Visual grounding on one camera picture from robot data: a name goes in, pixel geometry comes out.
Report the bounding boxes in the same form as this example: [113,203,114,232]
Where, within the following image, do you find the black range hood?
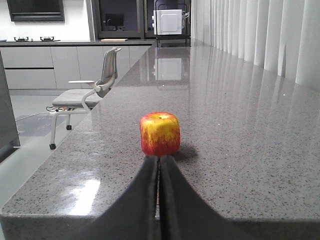
[7,0,65,22]

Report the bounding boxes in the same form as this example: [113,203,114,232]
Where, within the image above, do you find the white power strip with cables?
[15,106,69,122]

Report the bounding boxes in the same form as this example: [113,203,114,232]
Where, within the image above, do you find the red yellow apple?
[139,112,181,158]

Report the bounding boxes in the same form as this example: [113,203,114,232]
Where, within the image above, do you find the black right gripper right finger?
[159,156,253,240]

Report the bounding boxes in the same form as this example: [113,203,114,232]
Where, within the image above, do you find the white microwave oven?
[151,9,182,36]

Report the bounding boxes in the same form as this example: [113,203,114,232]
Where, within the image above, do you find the black metal microwave stand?
[153,0,192,46]

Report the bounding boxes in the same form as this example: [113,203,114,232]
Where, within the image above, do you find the black gas hob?
[0,36,59,43]

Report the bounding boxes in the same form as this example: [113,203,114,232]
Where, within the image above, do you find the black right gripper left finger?
[70,156,158,240]

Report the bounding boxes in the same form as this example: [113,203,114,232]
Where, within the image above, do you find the grey kitchen base cabinets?
[0,40,153,90]

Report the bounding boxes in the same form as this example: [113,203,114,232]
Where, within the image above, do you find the grey stone kitchen island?
[0,46,320,240]

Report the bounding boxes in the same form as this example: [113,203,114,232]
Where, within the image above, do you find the white vertical curtain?
[191,0,320,89]

